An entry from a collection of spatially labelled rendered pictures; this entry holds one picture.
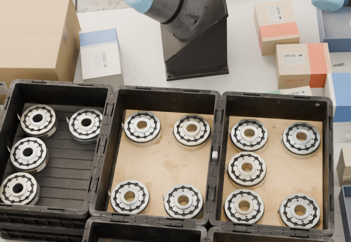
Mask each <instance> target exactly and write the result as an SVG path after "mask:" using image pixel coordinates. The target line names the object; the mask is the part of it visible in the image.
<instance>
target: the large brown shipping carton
mask: <svg viewBox="0 0 351 242"><path fill-rule="evenodd" d="M79 31H81V27H80V24H79V20H78V17H77V13H76V9H75V6H74V2H73V0H0V105H4V103H5V100H6V97H7V93H8V90H9V87H10V84H11V82H12V81H13V80H16V79H30V80H49V81H58V82H74V77H75V71H76V66H77V60H78V55H79V49H80V40H79Z"/></svg>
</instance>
